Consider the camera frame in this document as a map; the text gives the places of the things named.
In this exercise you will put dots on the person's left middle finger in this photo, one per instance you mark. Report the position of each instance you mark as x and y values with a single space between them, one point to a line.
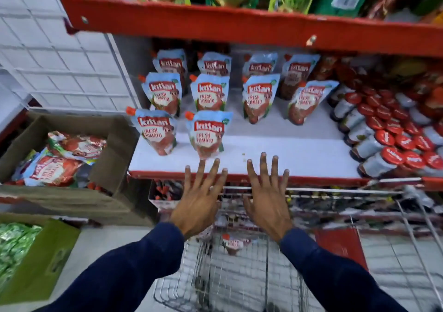
211 176

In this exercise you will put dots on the green cardboard box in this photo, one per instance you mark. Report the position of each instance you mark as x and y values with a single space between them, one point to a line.
48 256

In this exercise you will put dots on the person's right little finger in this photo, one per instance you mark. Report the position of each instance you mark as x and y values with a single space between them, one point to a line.
284 182

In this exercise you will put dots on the rows of red-capped sauce bottles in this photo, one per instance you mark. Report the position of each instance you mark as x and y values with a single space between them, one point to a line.
384 138

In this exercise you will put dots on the heap of green wrapped packets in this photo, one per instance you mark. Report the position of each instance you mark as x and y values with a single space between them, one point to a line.
14 246

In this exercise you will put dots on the brown cardboard box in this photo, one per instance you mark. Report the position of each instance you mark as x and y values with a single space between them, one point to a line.
117 163

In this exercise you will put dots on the red metal shelf board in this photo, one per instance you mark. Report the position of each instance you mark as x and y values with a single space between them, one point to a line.
249 28

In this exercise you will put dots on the blue tomato ketchup pouch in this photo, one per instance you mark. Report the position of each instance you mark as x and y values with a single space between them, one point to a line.
78 146
53 170
232 244

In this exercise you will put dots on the rows of standing ketchup pouches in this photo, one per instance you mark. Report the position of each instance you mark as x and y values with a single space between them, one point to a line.
207 97

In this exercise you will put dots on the red cart seat flap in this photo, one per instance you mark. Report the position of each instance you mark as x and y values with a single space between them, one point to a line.
341 246

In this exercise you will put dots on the person's left little finger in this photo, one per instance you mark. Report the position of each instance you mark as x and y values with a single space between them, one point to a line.
187 182

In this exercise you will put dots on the person's right thumb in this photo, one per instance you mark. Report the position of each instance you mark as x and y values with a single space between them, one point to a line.
248 205

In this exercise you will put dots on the person's right hand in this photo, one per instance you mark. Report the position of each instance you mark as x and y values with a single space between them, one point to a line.
270 208

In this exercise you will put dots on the pile of red sauce packets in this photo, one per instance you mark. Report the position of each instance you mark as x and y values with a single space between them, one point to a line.
398 73

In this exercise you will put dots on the person's left hand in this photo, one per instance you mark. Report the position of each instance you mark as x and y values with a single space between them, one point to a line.
197 208

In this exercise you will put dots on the white shelf board red edge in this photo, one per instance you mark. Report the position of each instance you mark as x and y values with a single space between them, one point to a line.
294 156

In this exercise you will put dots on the person's right forearm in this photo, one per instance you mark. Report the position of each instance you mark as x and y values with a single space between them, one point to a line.
339 280

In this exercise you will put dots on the person's right middle finger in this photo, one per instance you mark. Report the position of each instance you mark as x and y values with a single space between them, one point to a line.
264 169

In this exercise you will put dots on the person's left forearm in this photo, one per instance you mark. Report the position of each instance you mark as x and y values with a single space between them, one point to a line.
117 277

